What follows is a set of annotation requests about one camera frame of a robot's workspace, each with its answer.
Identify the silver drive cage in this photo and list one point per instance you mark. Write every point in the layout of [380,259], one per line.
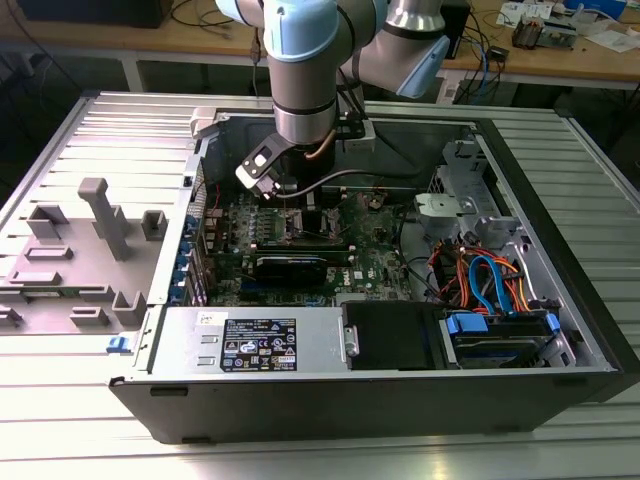
[467,210]

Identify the grey electronic device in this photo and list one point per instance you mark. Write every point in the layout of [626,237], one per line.
[560,35]

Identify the hard disk in blue carrier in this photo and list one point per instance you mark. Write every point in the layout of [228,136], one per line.
[480,350]

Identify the silver pale blue robot arm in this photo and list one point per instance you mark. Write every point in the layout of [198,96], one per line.
[300,90]

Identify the silver CPU socket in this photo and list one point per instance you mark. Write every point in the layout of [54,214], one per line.
[290,230]

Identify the wooden desk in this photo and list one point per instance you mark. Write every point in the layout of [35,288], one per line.
[125,40]

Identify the green RAM stick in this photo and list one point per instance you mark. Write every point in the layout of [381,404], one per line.
[65,293]

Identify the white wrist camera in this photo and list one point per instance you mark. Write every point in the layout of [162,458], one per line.
[255,167]

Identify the white paper sheet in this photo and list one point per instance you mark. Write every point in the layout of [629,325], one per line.
[612,41]

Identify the grey parts rack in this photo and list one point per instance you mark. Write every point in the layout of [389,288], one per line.
[85,270]

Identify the small black case clip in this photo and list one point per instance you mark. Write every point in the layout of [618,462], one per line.
[188,180]

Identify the silver CPU chip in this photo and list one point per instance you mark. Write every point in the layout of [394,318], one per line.
[298,224]

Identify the black expansion slot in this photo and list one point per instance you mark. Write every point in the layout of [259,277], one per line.
[270,299]

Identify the round coin battery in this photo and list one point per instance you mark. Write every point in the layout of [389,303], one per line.
[376,202]

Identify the small blue plastic latch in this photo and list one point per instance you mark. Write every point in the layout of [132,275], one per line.
[119,345]

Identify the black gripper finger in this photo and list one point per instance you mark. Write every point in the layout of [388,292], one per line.
[311,222]

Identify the white printed cards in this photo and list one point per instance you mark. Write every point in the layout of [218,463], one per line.
[520,10]

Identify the black open PC case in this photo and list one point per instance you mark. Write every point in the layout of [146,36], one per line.
[300,410]

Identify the black plastic shroud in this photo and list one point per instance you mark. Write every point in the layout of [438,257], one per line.
[390,335]

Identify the black monitor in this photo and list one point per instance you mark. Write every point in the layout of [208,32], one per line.
[90,12]

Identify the metal heat sink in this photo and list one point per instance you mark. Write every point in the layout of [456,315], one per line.
[527,32]

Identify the white barcode label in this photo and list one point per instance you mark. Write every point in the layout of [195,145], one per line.
[451,94]

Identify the black graphics card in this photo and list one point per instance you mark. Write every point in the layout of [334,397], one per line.
[290,272]

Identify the black bracket wrist camera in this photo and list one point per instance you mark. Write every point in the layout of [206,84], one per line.
[362,137]

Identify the small black box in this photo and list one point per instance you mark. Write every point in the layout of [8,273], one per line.
[498,54]

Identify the black RAM slot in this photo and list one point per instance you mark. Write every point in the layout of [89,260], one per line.
[340,255]
[335,204]
[335,193]
[300,249]
[335,198]
[280,244]
[335,189]

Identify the blue expansion slot clip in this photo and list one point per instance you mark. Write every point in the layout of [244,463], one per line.
[185,248]
[177,293]
[182,271]
[190,227]

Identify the green motherboard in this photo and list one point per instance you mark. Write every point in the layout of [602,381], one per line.
[370,260]

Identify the silver power supply unit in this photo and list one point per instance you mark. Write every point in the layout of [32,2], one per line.
[180,350]

